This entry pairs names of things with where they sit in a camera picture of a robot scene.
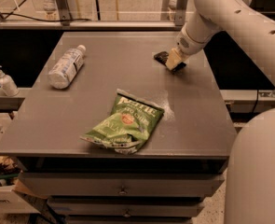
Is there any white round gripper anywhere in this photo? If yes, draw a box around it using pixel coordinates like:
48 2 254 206
166 23 206 71

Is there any black rxbar chocolate bar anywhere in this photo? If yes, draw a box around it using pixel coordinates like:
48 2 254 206
154 51 186 72

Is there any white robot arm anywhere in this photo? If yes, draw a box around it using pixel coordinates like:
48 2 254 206
166 0 275 224

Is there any clear plastic water bottle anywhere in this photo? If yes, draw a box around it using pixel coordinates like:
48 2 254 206
48 45 86 89

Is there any white pump dispenser bottle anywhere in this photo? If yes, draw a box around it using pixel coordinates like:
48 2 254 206
0 65 19 97

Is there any green kettle chips bag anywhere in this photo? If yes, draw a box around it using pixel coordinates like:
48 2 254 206
81 90 164 155

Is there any grey drawer cabinet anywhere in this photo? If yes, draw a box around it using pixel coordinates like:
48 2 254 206
0 32 236 224

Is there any white cardboard box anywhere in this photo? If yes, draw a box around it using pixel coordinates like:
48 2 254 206
0 113 37 214

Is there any metal railing frame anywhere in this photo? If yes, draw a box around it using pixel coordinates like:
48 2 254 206
0 0 193 31

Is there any black cable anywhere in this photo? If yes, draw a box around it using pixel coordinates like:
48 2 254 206
0 0 93 23

